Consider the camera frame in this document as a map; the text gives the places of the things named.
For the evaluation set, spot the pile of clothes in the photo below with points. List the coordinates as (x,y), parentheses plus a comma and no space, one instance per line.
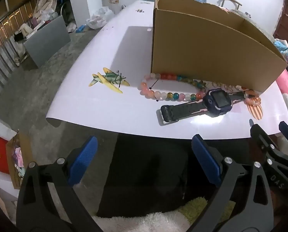
(47,2)

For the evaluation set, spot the blue patterned pillow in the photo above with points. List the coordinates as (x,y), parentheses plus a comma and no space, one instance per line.
(286,53)

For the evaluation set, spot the white plastic bag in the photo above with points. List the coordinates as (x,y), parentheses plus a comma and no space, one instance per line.
(100,17)

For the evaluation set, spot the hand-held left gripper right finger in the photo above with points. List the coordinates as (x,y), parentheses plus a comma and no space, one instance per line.
(205,159)

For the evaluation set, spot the metal railing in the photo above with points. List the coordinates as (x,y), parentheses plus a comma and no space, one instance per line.
(3,41)

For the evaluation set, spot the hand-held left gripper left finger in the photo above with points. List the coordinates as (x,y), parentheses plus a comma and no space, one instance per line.
(83,159)

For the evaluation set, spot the brown cardboard box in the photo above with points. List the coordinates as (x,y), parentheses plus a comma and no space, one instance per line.
(206,53)

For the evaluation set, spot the small blue packet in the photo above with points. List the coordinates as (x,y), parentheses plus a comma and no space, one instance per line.
(81,29)

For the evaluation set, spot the green white fluffy cushion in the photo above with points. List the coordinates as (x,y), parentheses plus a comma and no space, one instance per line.
(146,222)

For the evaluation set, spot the open cardboard box of oddments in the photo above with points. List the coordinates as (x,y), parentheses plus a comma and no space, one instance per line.
(25,149)

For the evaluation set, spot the dark blue smartwatch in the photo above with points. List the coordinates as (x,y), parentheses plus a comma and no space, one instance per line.
(219,99)

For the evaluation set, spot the grey board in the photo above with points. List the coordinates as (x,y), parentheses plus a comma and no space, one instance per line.
(47,43)

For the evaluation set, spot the red box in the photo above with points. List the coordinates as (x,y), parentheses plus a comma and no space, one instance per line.
(0,157)

